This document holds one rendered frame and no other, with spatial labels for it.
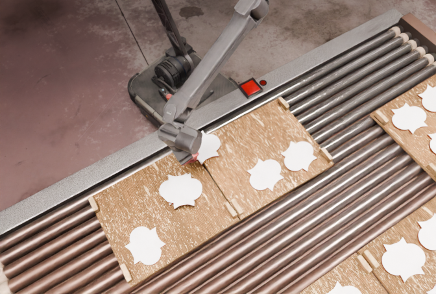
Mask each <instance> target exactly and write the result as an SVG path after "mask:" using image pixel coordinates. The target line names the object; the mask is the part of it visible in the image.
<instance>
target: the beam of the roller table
mask: <svg viewBox="0 0 436 294"><path fill-rule="evenodd" d="M402 16H403V15H402V14H401V13H399V11H397V10H396V9H395V8H392V9H390V10H388V11H386V12H384V13H383V14H380V15H379V16H376V17H375V18H373V19H371V20H369V21H367V22H365V23H363V24H361V25H359V26H358V27H356V28H354V29H352V30H350V31H348V32H346V33H344V34H342V35H340V36H338V37H336V38H334V39H332V40H330V41H329V42H326V43H324V44H323V45H321V46H319V47H317V48H315V49H313V50H311V51H309V52H307V53H306V54H304V55H302V56H300V57H298V58H296V59H294V60H292V61H290V62H288V63H286V64H284V65H282V66H280V67H278V68H276V69H274V70H272V71H271V72H269V73H267V74H265V75H263V76H261V77H259V78H257V79H255V80H256V82H257V83H258V84H260V81H261V80H266V82H267V84H266V85H265V86H261V85H260V86H261V87H262V88H263V92H261V93H259V94H257V95H255V96H254V97H252V98H250V99H247V98H246V97H245V95H244V94H243V93H242V91H241V90H240V89H239V88H238V89H236V90H234V91H232V92H230V93H228V94H226V95H224V96H222V97H220V98H218V99H217V100H215V101H213V102H211V103H209V104H207V105H205V106H203V107H201V108H199V109H198V110H196V111H194V113H192V115H191V116H190V118H189V119H188V120H187V121H186V124H185V125H187V126H189V127H192V128H194V129H196V130H199V131H202V130H204V129H206V128H208V127H210V126H212V125H214V124H216V123H217V122H219V121H221V120H223V119H224V118H226V117H228V116H231V115H232V114H234V113H236V112H238V111H240V110H242V109H243V108H245V107H247V106H249V105H251V104H252V103H255V102H256V101H259V100H260V99H262V98H264V97H266V96H268V95H269V94H271V93H273V92H275V91H277V90H279V89H280V88H283V87H284V86H286V85H288V84H290V83H292V82H294V81H295V80H297V79H299V78H301V77H303V76H304V75H307V74H308V73H311V72H312V71H314V70H316V69H318V68H320V67H321V66H323V65H325V64H327V63H329V62H331V61H332V60H335V59H336V58H338V57H340V56H342V55H344V54H346V53H347V52H349V51H351V50H353V49H355V48H356V47H359V46H360V45H363V44H364V43H366V42H368V41H370V40H372V39H373V38H375V37H377V36H379V35H381V34H383V33H385V32H387V31H388V30H389V29H391V28H393V27H396V26H397V24H398V22H399V20H400V18H401V17H402ZM169 148H170V147H169V146H168V145H166V144H165V143H164V142H163V141H162V140H160V139H159V137H158V130H157V131H155V132H153V133H151V134H149V135H147V136H146V137H144V138H142V139H140V140H138V141H135V142H134V143H131V144H130V145H128V146H126V147H124V148H122V149H120V150H118V151H116V152H114V153H112V154H111V155H109V156H107V157H105V158H103V159H101V160H99V161H97V162H95V163H93V164H92V165H89V166H88V167H85V168H84V169H81V170H80V171H77V172H76V173H74V174H72V175H70V176H68V177H66V178H64V179H62V180H60V181H58V182H57V183H55V184H53V185H51V186H49V187H47V188H45V189H43V190H41V191H39V192H38V193H35V194H34V195H31V196H30V197H27V198H26V199H23V200H22V201H20V202H18V203H16V204H14V205H12V206H10V207H8V208H6V209H5V210H3V211H1V212H0V239H1V238H3V237H5V236H7V235H9V234H11V233H13V232H14V231H16V230H18V229H20V228H22V227H24V226H25V225H28V224H29V223H31V222H33V221H35V220H37V219H39V218H40V217H42V216H44V215H46V214H48V213H49V212H52V211H53V210H56V209H57V208H59V207H61V206H63V205H65V204H67V203H68V202H70V201H72V200H74V199H76V198H77V197H80V196H81V195H84V194H85V193H87V192H89V191H91V190H92V189H94V188H96V187H98V186H100V185H102V184H104V183H105V182H108V181H109V180H111V179H113V178H115V177H117V176H119V175H120V174H122V173H124V172H126V171H128V170H129V169H132V168H133V167H136V166H137V165H139V164H141V163H143V162H145V161H146V160H148V159H150V158H152V157H154V156H156V155H157V154H160V153H162V152H163V151H165V150H167V149H169Z"/></svg>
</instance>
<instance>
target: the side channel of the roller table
mask: <svg viewBox="0 0 436 294"><path fill-rule="evenodd" d="M398 25H401V26H403V28H404V32H403V33H405V32H410V33H411V35H412V38H411V40H412V39H414V38H416V39H418V40H419V41H420V45H419V47H420V46H422V45H425V46H427V47H428V50H429V51H428V53H427V54H429V53H435V54H436V33H435V32H434V31H433V30H431V29H430V28H429V27H428V26H427V25H425V24H424V23H423V22H421V21H420V20H419V19H418V18H416V17H415V16H414V15H412V14H411V13H408V14H406V15H404V16H402V17H401V18H400V20H399V22H398V24H397V26H398Z"/></svg>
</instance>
